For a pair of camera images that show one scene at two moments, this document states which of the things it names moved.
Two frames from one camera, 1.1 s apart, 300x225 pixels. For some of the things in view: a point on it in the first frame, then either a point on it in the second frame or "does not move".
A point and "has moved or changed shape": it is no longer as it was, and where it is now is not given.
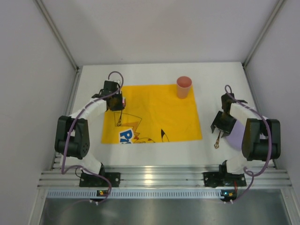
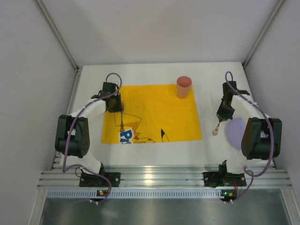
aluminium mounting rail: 166,176 does not move
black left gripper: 116,104 does not move
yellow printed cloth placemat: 153,113 does not move
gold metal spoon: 217,144 has moved or changed shape
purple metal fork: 119,122 has moved or changed shape
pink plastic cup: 183,83 does not move
